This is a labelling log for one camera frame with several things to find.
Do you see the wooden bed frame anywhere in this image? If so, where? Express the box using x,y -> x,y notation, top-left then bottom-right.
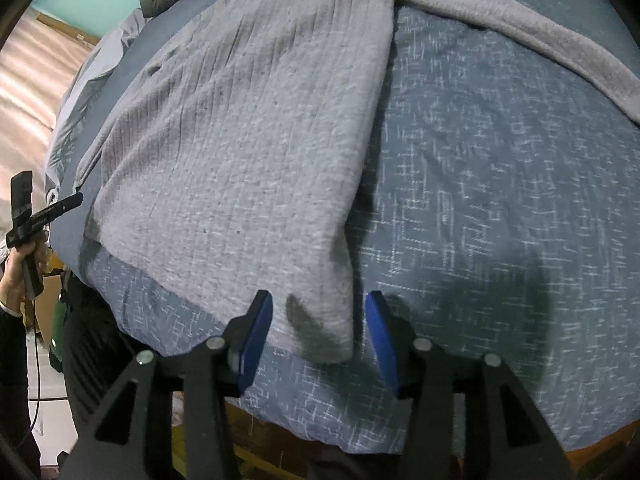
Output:
170,399 -> 640,480

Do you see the blue patterned bed cover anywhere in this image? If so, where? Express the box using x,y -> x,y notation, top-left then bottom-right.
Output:
49,0 -> 640,457

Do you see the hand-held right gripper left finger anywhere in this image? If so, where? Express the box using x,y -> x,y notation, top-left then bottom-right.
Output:
60,290 -> 275,480

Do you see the wooden window frame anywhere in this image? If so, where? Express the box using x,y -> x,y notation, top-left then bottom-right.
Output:
36,11 -> 102,47

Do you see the grey knit sweater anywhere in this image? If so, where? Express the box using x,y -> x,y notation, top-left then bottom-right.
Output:
77,0 -> 640,367

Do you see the pink curtain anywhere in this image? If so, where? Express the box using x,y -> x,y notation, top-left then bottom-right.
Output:
0,4 -> 97,188

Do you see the person's left forearm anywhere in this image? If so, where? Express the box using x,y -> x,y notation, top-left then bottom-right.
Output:
0,301 -> 42,479

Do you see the light grey crumpled sheet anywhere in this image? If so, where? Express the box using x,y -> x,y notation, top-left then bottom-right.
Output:
44,7 -> 152,198

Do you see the person's left hand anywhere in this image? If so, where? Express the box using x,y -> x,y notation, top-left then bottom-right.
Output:
0,232 -> 51,317

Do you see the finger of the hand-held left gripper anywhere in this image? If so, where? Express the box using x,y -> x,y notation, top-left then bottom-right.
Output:
47,191 -> 85,219

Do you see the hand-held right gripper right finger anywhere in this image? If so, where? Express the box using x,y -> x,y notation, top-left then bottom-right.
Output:
365,291 -> 576,480

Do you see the thin black cable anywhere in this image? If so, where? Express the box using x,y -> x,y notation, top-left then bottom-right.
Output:
27,305 -> 68,433

